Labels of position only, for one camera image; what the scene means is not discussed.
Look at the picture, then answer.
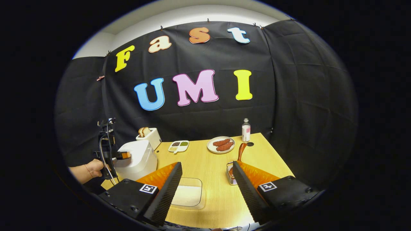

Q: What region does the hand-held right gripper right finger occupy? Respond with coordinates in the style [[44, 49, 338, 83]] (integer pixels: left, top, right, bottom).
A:
[[232, 160, 321, 225]]

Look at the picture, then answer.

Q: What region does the small bottle with pink label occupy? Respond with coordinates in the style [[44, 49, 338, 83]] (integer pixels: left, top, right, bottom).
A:
[[241, 118, 251, 142]]

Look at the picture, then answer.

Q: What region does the white divided dish of beans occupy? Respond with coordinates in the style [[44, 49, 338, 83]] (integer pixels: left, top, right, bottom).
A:
[[168, 140, 190, 154]]

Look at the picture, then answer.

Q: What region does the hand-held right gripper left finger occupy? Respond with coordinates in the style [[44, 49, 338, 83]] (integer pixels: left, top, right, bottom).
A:
[[98, 162, 183, 227]]

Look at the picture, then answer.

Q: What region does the brown wooden spoon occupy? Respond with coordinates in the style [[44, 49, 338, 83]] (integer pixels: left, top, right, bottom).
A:
[[229, 142, 248, 177]]

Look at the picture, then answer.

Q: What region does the white rice cooker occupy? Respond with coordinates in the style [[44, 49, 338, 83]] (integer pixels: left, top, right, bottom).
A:
[[113, 140, 158, 181]]

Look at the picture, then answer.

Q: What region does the clear box of white rice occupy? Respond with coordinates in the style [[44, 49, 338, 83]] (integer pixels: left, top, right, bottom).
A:
[[170, 177, 206, 210]]

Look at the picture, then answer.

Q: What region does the white round plate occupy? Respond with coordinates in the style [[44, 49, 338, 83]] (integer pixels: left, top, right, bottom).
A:
[[207, 136, 236, 154]]

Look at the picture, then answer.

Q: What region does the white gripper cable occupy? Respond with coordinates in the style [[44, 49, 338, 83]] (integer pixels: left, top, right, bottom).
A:
[[99, 136, 118, 186]]

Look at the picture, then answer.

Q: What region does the black backdrop cloth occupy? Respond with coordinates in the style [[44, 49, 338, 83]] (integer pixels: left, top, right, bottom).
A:
[[55, 18, 359, 190]]

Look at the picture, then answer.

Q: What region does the white toaster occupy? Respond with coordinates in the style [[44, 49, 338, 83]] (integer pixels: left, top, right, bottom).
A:
[[136, 128, 162, 150]]

